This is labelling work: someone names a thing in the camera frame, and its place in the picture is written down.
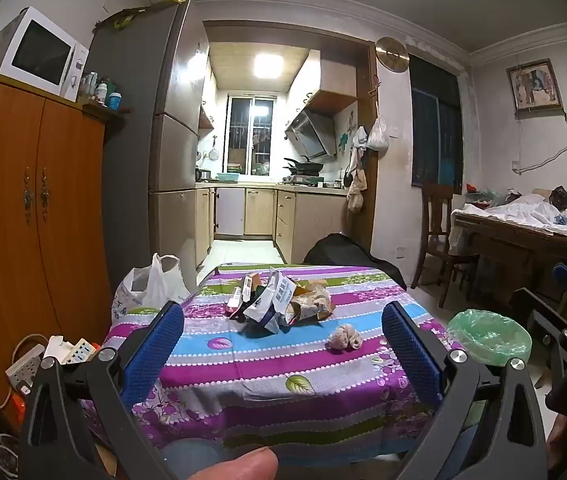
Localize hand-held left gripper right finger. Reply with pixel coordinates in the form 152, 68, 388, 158
381, 302, 548, 480

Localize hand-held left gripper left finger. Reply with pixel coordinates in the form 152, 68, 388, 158
18, 301, 186, 480

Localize green lined trash bin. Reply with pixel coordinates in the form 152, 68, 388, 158
446, 308, 533, 367

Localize orange white carton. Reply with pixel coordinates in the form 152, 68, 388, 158
226, 273, 264, 318

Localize clear snack wrapper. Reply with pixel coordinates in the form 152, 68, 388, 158
286, 290, 334, 323

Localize person's left hand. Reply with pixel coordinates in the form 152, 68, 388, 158
198, 447, 279, 480

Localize crumpled beige tissue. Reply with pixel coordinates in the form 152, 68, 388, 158
326, 325, 363, 352

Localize wooden dining table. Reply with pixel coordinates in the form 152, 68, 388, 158
451, 210, 567, 306

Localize white power strip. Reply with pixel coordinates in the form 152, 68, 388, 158
6, 345, 47, 391
61, 337, 100, 366

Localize white cloth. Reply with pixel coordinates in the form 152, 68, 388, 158
456, 195, 567, 266

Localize black bag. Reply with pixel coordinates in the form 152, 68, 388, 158
303, 233, 407, 291

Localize striped floral tablecloth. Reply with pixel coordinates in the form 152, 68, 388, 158
81, 262, 464, 466

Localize wooden chair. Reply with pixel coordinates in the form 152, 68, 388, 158
411, 183, 479, 308

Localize beige kitchen base cabinets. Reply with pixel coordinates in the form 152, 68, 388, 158
196, 186, 349, 263

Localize hanging cloths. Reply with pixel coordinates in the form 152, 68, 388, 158
343, 127, 369, 213

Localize gas stove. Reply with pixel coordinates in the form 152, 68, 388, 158
282, 174, 327, 187

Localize black wok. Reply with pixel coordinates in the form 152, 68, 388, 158
283, 157, 324, 173

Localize dark window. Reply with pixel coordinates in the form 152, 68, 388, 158
408, 55, 464, 191

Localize hanging white plastic bag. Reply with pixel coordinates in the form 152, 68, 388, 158
366, 115, 390, 151

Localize orange wooden cabinet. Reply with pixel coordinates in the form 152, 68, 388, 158
0, 67, 114, 436

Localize kitchen window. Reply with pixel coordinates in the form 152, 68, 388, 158
227, 95, 274, 176

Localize steel range hood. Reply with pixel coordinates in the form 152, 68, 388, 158
284, 110, 337, 161

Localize grey refrigerator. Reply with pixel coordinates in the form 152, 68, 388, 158
86, 0, 212, 311

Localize square kitchen ceiling light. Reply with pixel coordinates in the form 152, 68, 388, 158
254, 54, 284, 80

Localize white microwave oven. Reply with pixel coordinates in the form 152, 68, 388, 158
0, 6, 89, 101

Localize white wall cable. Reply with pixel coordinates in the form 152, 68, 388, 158
513, 105, 567, 176

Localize framed wall picture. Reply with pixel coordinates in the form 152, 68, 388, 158
506, 58, 564, 114

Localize beige kitchen wall cabinet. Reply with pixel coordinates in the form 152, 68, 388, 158
308, 50, 359, 113

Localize round gold wall clock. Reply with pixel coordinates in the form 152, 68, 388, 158
376, 36, 410, 72

